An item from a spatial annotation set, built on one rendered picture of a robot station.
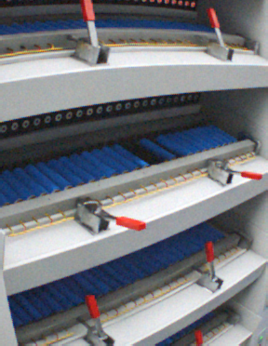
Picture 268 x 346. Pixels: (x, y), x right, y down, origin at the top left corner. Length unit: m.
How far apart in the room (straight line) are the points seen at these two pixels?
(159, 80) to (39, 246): 0.25
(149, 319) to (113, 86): 0.37
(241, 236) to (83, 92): 0.55
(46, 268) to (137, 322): 0.25
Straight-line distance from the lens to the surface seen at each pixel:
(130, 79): 0.63
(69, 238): 0.62
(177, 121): 0.95
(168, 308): 0.84
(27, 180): 0.68
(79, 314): 0.75
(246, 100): 1.01
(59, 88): 0.56
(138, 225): 0.59
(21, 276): 0.58
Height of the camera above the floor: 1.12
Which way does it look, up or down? 14 degrees down
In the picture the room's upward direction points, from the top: straight up
